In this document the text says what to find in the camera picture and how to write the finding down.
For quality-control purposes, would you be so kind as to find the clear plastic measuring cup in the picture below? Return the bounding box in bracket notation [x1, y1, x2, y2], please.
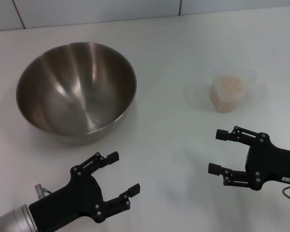
[209, 69, 257, 114]

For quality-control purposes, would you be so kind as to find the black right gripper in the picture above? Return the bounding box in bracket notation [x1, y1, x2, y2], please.
[207, 125, 290, 191]

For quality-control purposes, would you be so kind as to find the stainless steel mixing bowl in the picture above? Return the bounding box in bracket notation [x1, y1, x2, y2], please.
[15, 42, 138, 146]

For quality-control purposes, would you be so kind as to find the left wrist connector cable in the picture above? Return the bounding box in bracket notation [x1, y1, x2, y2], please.
[34, 184, 53, 199]

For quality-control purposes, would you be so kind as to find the uncooked rice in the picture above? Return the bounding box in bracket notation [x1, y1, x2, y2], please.
[210, 75, 247, 113]

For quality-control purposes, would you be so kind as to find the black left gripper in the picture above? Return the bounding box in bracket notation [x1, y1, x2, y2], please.
[29, 151, 141, 232]

